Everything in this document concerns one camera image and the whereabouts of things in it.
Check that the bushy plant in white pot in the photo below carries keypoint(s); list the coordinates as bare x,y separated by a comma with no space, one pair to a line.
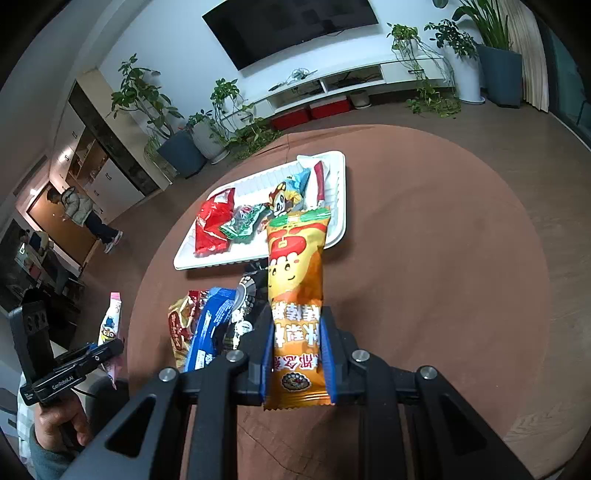
466,78

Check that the white television cabinet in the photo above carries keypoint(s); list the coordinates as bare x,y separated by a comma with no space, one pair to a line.
406,69

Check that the round brown table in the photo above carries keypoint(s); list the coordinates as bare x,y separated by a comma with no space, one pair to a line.
438,277

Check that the brown entrance door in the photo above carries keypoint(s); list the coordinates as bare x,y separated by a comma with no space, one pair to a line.
46,226

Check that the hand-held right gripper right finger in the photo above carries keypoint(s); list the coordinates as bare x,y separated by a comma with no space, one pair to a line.
327,360

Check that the pink snack packet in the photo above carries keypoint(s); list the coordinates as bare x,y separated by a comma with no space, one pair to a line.
111,318

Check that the wall cabinet unit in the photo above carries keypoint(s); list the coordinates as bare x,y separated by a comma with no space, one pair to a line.
115,175

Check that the orange snack packet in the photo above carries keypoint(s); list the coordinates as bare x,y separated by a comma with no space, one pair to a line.
295,277

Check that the tree plant in dark pot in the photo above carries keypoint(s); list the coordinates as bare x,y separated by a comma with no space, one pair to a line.
182,154

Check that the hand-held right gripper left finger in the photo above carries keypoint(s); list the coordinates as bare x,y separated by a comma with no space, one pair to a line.
265,360

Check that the green snack packet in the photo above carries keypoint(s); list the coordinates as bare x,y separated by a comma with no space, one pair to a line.
240,226

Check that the glass sliding door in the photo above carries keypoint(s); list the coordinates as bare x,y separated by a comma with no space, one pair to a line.
568,78

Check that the trailing vine plant on cabinet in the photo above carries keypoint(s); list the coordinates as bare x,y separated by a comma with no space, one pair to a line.
401,34

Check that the beige curtain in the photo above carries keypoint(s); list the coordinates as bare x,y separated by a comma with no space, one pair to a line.
531,60

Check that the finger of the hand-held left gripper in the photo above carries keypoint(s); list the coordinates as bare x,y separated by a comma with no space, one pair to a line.
104,353

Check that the person's left hand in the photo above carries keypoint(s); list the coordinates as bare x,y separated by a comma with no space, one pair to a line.
69,424

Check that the plant in ribbed white pot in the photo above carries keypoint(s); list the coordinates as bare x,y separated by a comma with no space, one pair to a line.
207,141

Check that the black snack packet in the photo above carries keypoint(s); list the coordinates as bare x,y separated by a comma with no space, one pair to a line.
242,304

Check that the long white red snack packet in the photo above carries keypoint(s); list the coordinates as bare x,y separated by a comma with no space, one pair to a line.
318,177

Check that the broad-leaf plant in blue pot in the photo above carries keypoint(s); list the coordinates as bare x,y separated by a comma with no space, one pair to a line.
501,76

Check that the small white pot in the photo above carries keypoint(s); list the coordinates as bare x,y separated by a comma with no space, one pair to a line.
359,99

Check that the red storage box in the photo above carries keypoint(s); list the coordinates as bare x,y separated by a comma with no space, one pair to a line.
328,109
291,120

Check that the blue snack packet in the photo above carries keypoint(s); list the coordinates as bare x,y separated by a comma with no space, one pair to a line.
207,327

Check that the shiny brown red snack packet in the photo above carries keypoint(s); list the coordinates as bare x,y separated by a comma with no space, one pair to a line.
178,330

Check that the white plastic tray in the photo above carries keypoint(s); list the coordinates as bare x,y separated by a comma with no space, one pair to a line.
212,259

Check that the panda print snack packet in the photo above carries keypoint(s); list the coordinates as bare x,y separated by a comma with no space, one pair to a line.
281,198

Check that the trailing vine plant on stand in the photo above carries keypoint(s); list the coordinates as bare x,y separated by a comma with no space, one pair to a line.
226,92

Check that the person's left forearm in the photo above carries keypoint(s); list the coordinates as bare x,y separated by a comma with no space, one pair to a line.
44,461

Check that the wall television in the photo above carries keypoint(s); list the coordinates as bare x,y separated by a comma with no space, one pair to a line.
286,27

